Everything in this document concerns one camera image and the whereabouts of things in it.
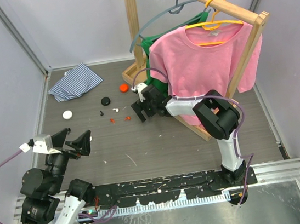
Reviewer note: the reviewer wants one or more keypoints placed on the pink t-shirt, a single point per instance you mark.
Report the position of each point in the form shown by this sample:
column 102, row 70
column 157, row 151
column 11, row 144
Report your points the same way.
column 195, row 61

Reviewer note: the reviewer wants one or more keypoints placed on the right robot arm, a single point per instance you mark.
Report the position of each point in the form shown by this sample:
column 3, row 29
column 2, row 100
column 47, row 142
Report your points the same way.
column 217, row 115

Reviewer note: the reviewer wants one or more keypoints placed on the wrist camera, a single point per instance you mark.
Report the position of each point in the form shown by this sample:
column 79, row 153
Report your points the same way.
column 43, row 145
column 138, row 89

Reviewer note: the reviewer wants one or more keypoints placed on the orange earbud charging case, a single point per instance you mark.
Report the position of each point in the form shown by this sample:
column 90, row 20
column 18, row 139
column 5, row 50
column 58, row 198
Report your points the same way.
column 124, row 88

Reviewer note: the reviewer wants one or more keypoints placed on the white slotted cable duct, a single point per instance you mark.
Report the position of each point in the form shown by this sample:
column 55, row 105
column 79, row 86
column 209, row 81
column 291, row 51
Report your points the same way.
column 179, row 203

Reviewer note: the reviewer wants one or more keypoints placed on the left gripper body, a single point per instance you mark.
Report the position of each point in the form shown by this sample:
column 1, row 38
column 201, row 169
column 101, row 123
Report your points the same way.
column 61, row 159

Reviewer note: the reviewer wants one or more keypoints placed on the wooden clothes rack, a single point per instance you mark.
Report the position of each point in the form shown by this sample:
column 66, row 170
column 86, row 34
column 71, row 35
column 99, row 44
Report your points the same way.
column 136, row 72

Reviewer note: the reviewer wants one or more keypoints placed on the yellow hanger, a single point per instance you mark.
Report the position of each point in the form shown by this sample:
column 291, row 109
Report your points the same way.
column 213, row 24

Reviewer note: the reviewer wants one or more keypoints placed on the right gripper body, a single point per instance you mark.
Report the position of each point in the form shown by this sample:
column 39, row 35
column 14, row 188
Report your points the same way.
column 153, row 104

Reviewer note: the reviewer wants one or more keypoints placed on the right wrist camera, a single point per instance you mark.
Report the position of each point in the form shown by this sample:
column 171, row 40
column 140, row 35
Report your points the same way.
column 138, row 89

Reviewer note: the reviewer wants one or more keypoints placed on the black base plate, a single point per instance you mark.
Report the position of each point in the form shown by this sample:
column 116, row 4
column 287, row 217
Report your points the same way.
column 164, row 189

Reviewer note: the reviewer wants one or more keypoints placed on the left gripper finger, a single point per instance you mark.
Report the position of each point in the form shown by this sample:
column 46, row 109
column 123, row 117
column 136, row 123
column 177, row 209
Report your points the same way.
column 59, row 138
column 81, row 146

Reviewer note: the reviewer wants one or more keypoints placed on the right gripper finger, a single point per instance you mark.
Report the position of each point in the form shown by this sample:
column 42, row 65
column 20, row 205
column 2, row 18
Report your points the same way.
column 144, row 115
column 137, row 107

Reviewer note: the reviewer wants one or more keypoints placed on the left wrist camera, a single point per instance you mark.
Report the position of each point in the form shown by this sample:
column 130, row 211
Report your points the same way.
column 43, row 145

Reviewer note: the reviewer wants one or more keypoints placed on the white earbud charging case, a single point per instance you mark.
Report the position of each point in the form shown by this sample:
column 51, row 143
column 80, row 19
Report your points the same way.
column 67, row 115

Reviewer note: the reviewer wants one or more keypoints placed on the grey hanger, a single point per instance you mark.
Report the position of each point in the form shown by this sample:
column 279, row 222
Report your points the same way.
column 174, row 10

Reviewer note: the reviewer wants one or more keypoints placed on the blue striped cloth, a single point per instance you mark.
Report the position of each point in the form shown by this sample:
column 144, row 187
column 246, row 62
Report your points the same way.
column 75, row 83

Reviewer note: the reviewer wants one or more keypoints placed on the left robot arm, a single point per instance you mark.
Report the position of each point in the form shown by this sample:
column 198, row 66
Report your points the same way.
column 40, row 186

